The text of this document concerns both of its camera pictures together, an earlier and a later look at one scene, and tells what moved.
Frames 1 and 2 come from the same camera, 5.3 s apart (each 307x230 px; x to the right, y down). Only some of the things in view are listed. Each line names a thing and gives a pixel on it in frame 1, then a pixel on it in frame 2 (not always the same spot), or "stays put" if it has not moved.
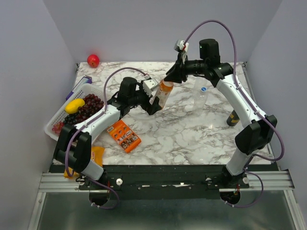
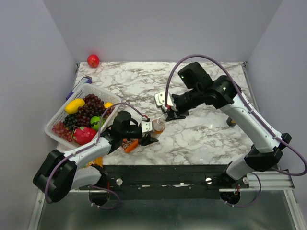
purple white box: x=85 y=80 stays put
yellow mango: x=72 y=107 stays put
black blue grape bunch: x=70 y=120 stays put
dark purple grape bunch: x=92 y=105 stays put
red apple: x=93 y=61 stays put
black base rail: x=166 y=182 stays put
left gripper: x=155 y=107 to x=148 y=140
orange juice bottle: x=164 y=92 to x=158 y=127
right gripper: x=178 y=70 to x=171 y=116
